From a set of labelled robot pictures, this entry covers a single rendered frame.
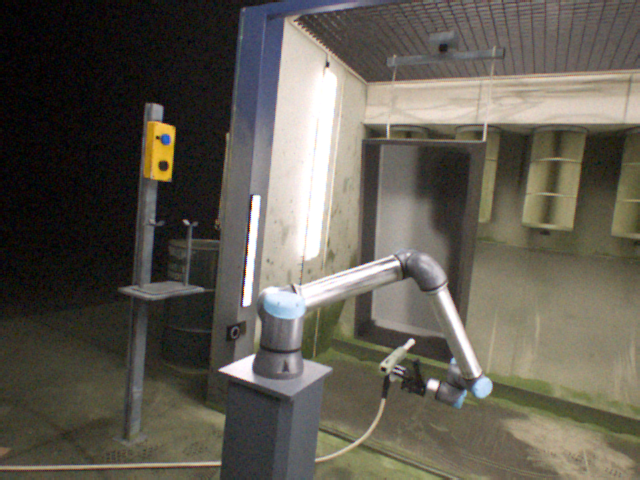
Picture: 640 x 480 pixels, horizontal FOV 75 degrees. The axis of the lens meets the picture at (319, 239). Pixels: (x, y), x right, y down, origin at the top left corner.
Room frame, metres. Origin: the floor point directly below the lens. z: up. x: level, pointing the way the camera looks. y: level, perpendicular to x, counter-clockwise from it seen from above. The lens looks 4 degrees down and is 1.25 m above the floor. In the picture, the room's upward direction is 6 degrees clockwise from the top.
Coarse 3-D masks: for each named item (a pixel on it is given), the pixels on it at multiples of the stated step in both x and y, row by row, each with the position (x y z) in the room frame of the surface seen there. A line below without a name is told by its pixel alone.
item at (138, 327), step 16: (160, 112) 1.99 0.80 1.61; (144, 128) 1.97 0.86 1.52; (144, 144) 1.97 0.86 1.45; (144, 160) 1.97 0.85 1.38; (144, 192) 1.96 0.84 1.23; (144, 208) 1.96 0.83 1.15; (144, 304) 1.98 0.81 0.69; (144, 320) 1.99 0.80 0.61; (144, 336) 1.99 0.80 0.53; (128, 352) 1.98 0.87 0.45; (144, 352) 2.00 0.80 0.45; (128, 368) 1.97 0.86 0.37; (128, 384) 1.97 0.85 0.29; (128, 400) 1.97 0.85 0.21; (128, 416) 1.96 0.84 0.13; (128, 432) 1.96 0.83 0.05
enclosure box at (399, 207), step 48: (384, 144) 2.25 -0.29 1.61; (432, 144) 2.13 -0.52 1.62; (480, 144) 2.12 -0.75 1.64; (384, 192) 2.66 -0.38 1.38; (432, 192) 2.52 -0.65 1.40; (480, 192) 2.35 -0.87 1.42; (384, 240) 2.71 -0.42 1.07; (432, 240) 2.56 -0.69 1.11; (384, 288) 2.76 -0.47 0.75; (384, 336) 2.56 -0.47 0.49; (432, 336) 2.57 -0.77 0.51
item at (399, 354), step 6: (408, 342) 2.27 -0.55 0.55; (414, 342) 2.31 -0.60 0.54; (402, 348) 2.14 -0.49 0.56; (396, 354) 2.04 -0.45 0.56; (402, 354) 2.07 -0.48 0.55; (384, 360) 1.94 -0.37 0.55; (390, 360) 1.95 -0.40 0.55; (396, 360) 1.98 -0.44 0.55; (384, 366) 1.89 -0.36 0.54; (390, 366) 1.90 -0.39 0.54; (384, 372) 1.89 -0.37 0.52; (384, 378) 1.99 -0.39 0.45; (384, 384) 1.99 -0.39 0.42; (390, 384) 2.00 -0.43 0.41; (384, 390) 1.99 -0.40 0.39; (384, 396) 1.99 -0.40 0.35
